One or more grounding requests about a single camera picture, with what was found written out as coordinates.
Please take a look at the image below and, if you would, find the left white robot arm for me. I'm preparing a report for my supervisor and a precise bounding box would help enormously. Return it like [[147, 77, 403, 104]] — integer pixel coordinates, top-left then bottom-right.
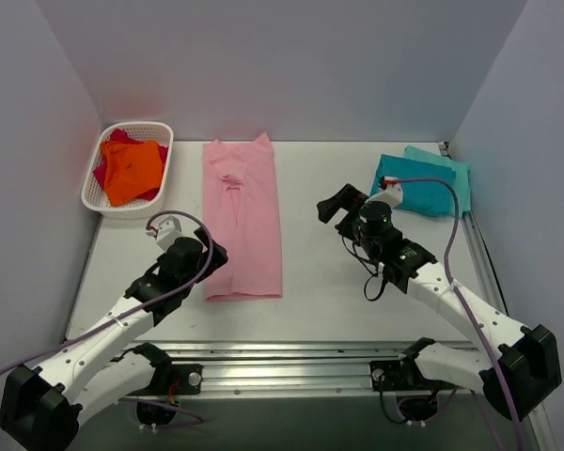
[[0, 228, 227, 450]]

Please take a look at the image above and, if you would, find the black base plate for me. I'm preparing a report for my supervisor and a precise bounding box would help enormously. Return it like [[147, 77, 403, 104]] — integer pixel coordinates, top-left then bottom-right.
[[368, 359, 453, 392], [133, 364, 203, 397]]

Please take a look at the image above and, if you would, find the folded light green t-shirt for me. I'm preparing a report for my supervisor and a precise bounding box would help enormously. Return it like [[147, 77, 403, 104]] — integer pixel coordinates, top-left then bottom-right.
[[403, 146, 471, 216]]

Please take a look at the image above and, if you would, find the orange t-shirt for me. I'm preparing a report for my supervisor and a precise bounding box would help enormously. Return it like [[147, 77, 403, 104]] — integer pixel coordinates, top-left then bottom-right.
[[100, 140, 164, 207]]

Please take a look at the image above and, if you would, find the pink t-shirt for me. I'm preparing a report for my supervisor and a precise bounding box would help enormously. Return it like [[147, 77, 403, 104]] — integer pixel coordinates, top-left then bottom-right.
[[202, 133, 283, 302]]

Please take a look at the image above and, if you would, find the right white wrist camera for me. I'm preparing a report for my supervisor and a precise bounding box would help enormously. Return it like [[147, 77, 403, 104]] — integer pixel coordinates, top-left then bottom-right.
[[368, 177, 403, 209]]

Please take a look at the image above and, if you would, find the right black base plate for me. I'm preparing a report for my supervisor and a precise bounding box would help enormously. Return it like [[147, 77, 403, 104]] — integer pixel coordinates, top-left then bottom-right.
[[368, 359, 453, 392]]

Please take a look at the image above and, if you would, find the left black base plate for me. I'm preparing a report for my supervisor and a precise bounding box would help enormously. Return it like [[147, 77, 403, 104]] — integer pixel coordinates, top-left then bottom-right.
[[133, 364, 203, 397]]

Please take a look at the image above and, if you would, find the aluminium rail frame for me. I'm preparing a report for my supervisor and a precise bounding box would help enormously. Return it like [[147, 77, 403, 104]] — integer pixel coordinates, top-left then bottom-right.
[[31, 206, 556, 451]]

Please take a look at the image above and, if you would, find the white perforated plastic basket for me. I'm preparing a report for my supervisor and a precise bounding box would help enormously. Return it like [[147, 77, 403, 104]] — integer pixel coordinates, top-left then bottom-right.
[[81, 121, 174, 219]]

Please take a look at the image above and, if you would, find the magenta t-shirt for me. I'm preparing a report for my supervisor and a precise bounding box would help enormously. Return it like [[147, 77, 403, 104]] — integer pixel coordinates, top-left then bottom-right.
[[93, 129, 168, 201]]

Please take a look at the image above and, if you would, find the folded teal t-shirt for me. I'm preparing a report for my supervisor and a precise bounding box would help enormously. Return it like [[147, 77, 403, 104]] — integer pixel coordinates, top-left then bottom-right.
[[369, 154, 456, 217]]

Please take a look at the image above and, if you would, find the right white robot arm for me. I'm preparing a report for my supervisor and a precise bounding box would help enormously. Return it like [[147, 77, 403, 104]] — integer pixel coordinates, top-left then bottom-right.
[[317, 181, 562, 421]]

